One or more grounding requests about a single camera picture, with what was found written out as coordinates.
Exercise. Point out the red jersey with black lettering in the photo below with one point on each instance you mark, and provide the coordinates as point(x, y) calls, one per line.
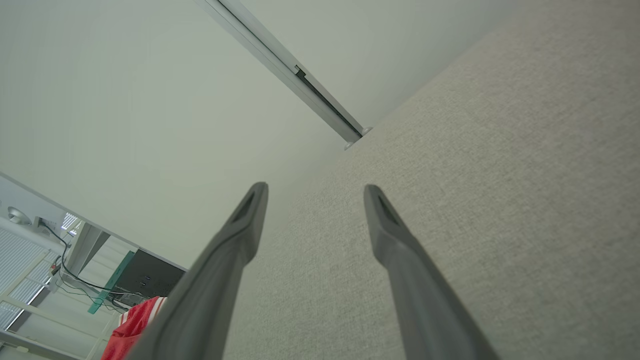
point(130, 327)

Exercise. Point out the round silver fitting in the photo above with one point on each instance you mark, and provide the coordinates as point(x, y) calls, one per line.
point(18, 216)

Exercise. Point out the black computer box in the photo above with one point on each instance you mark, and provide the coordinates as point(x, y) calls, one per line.
point(150, 275)

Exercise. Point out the aluminium profile post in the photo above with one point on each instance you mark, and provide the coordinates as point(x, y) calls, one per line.
point(300, 75)

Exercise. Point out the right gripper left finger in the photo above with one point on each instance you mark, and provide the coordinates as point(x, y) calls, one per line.
point(215, 280)

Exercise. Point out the white metal frame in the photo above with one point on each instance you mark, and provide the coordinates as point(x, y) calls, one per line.
point(20, 280)

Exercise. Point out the white table leg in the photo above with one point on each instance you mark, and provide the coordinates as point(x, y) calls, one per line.
point(85, 245)

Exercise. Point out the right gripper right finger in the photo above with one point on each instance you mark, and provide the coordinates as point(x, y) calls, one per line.
point(420, 290)

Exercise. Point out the green flat bar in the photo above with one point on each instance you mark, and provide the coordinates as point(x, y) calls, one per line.
point(112, 282)

